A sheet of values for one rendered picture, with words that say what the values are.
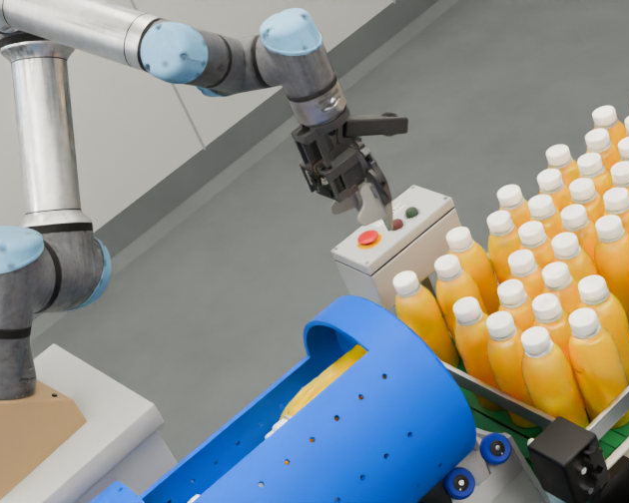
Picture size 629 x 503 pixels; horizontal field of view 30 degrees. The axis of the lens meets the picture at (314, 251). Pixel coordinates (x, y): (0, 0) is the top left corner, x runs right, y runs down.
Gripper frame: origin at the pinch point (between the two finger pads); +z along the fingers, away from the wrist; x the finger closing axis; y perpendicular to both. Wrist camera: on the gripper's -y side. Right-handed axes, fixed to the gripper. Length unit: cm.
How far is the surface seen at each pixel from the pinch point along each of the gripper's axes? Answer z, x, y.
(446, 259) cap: 12.5, 3.2, -6.5
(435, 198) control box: 11.7, -10.3, -17.2
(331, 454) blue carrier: 4.1, 27.8, 34.7
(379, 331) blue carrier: -0.7, 21.5, 18.6
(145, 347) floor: 122, -197, -7
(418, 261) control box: 17.8, -7.6, -8.0
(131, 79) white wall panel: 65, -262, -71
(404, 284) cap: 12.4, 1.2, 1.1
